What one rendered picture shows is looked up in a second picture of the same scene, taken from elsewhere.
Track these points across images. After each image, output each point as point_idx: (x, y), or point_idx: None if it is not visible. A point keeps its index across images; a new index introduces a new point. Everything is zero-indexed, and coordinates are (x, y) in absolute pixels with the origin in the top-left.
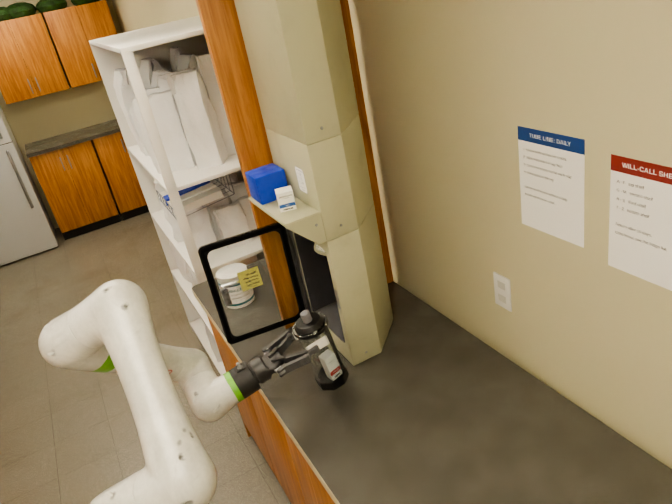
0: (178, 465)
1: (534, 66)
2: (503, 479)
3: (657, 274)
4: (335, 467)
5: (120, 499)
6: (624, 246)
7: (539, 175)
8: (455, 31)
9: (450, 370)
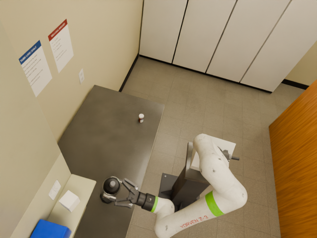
0: (205, 135)
1: (9, 26)
2: (112, 126)
3: (67, 59)
4: (139, 169)
5: (221, 152)
6: (59, 62)
7: (30, 72)
8: None
9: (70, 165)
